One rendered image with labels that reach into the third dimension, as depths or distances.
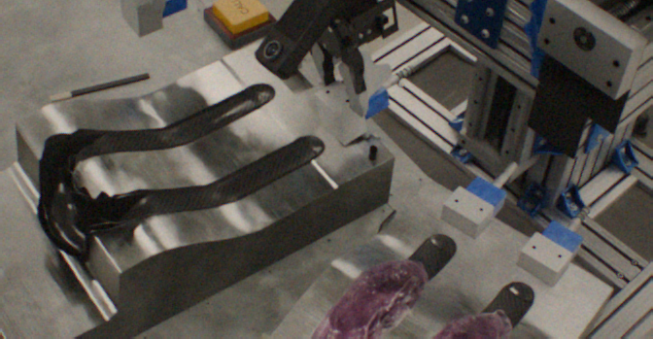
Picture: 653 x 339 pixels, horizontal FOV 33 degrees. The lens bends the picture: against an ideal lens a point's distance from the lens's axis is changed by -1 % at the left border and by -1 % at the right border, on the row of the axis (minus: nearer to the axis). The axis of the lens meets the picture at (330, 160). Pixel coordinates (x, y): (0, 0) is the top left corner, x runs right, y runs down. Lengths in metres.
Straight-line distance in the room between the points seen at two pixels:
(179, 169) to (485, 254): 0.37
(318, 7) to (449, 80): 1.24
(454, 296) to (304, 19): 0.35
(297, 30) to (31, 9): 0.58
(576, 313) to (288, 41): 0.45
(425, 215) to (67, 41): 0.60
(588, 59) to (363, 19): 0.34
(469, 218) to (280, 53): 0.30
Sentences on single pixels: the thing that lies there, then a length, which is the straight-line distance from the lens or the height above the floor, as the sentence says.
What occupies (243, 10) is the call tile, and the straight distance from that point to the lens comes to 1.59.
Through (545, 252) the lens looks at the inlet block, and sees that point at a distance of 1.29.
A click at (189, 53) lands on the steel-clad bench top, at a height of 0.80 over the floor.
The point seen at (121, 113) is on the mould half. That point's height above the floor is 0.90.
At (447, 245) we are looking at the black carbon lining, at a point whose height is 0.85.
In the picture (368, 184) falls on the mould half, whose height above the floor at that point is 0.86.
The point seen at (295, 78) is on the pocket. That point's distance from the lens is 1.46.
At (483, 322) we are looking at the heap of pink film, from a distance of 1.20.
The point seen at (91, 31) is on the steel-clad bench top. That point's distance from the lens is 1.63.
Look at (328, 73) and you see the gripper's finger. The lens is 1.33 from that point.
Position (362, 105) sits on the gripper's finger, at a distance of 1.29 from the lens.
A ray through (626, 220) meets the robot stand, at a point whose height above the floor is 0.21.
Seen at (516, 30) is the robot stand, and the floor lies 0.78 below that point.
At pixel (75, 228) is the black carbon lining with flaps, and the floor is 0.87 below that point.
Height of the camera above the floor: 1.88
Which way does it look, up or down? 49 degrees down
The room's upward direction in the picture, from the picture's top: 5 degrees clockwise
